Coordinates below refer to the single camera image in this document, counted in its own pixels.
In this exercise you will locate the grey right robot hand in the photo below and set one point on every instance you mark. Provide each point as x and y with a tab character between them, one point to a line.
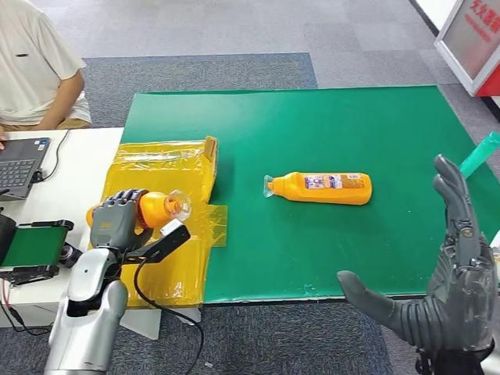
461	310

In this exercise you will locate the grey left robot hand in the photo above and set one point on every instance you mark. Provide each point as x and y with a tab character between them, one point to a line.
113	225

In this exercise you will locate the orange bottle with clear cap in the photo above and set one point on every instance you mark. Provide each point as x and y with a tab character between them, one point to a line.
322	189
156	207

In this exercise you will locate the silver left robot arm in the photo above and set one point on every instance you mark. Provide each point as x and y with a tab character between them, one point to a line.
86	316

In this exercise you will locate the white and yellow bottle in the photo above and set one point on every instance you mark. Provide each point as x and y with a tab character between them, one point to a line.
497	243

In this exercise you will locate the teal green bottle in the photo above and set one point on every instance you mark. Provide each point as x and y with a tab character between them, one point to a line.
478	152

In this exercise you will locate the yellow tape-wrapped cardboard box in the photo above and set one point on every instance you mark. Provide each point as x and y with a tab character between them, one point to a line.
156	165

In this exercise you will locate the small green belt conveyor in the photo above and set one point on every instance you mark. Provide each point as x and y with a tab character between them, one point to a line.
35	246

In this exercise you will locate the white table side panel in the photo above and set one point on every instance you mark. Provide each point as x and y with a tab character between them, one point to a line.
144	323

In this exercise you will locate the grey laptop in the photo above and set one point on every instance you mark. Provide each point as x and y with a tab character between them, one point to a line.
17	165

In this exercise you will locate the black box device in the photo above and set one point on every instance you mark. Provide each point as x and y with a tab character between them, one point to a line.
6	235

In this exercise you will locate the seated person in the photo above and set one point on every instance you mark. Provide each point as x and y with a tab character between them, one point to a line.
35	67

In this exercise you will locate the green table mat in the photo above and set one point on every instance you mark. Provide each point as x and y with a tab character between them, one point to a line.
312	134

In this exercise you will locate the white and red cabinet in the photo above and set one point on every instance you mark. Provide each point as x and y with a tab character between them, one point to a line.
468	41

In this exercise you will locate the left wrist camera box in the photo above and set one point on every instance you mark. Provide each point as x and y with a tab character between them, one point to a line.
166	243

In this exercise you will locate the white table foot bracket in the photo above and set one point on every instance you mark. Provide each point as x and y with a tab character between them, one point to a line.
189	314

